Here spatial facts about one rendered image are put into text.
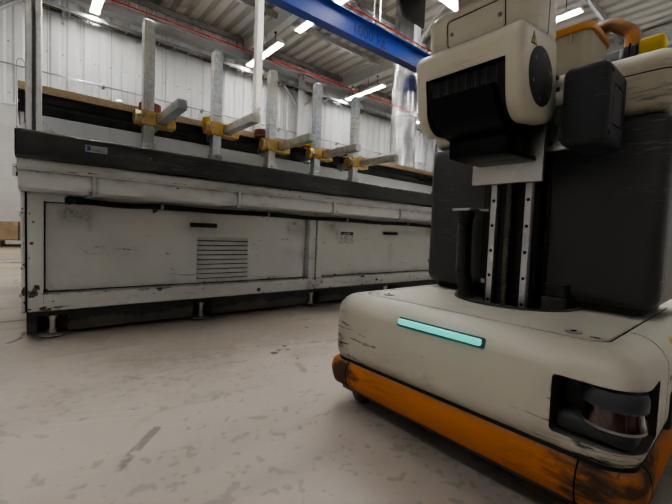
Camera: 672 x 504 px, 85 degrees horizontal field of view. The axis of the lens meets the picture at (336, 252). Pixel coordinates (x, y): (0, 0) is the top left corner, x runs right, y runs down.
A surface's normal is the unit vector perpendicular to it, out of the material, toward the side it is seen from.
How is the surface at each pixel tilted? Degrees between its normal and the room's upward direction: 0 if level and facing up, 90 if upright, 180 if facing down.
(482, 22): 98
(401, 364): 90
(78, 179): 90
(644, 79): 90
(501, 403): 90
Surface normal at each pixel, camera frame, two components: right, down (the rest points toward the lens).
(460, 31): -0.76, 0.14
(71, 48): 0.63, 0.07
